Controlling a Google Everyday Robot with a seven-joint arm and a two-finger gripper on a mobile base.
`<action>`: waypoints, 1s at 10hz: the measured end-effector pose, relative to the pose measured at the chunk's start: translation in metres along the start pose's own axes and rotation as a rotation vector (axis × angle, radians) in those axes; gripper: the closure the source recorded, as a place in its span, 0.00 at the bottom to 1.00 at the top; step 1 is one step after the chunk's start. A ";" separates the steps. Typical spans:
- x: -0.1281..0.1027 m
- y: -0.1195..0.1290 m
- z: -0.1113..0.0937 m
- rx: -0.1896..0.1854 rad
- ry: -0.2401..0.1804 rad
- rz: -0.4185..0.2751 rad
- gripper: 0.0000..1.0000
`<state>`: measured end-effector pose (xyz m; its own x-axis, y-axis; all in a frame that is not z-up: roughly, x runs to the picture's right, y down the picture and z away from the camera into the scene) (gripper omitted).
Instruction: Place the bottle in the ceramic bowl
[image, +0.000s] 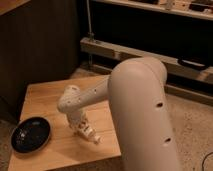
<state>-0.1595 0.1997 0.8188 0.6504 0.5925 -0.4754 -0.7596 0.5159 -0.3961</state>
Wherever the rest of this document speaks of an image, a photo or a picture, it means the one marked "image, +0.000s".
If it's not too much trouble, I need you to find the black flat object on shelf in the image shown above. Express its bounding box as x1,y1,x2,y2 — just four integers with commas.
177,59,211,71

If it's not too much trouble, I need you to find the wooden table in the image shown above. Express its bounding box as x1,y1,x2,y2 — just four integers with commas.
8,76,120,171

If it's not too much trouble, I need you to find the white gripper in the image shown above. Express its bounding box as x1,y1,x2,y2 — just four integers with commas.
67,110,91,136

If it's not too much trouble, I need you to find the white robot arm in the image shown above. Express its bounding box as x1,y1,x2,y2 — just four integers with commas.
57,57,182,171

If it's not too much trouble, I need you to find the metal pole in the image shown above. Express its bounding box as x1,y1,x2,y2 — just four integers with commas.
86,0,94,41

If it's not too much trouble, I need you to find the wooden shelf rack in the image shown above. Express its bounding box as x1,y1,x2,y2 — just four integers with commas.
78,0,213,106

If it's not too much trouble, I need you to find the white plastic bottle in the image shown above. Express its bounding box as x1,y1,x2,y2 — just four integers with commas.
79,126,101,144

